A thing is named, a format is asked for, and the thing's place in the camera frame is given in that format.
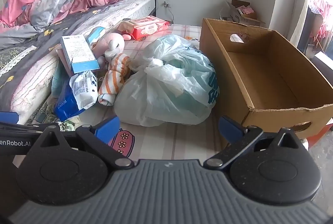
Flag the blue white packet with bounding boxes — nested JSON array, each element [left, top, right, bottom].
[[54, 70, 98, 122]]

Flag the large brown cardboard box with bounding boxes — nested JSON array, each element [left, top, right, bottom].
[[199, 18, 333, 142]]

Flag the white plastic bag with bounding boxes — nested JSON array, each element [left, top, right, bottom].
[[113, 34, 220, 127]]

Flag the green white scrunchie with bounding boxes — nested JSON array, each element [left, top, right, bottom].
[[58, 115, 85, 132]]

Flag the teal wipes packet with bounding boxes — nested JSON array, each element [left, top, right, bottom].
[[51, 68, 71, 100]]

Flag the small open cardboard box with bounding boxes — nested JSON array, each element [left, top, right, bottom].
[[220, 0, 266, 27]]

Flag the pink plush toy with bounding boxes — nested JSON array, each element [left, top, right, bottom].
[[91, 33, 132, 68]]

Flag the grey lace-trimmed cloth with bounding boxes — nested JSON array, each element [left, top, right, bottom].
[[0, 45, 38, 77]]

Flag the pink wet wipes packet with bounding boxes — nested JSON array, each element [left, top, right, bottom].
[[118, 17, 171, 41]]

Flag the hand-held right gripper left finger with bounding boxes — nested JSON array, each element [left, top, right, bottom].
[[39, 115, 134, 170]]

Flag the bed with grey sheet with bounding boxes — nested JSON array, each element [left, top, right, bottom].
[[0, 0, 165, 126]]

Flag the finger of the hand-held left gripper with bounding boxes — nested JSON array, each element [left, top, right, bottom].
[[0, 112, 19, 125]]

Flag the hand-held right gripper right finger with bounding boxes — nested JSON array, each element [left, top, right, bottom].
[[203, 115, 303, 170]]

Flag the pink packets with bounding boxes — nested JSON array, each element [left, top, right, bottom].
[[235, 6, 254, 15]]

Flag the blue white carton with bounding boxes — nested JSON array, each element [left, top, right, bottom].
[[60, 34, 101, 74]]

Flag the white knitted blanket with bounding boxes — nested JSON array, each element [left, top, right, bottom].
[[10, 51, 59, 120]]

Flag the orange white striped sock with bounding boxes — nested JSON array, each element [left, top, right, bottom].
[[97, 53, 132, 107]]

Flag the pink hanging garment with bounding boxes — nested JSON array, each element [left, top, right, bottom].
[[308, 0, 333, 40]]

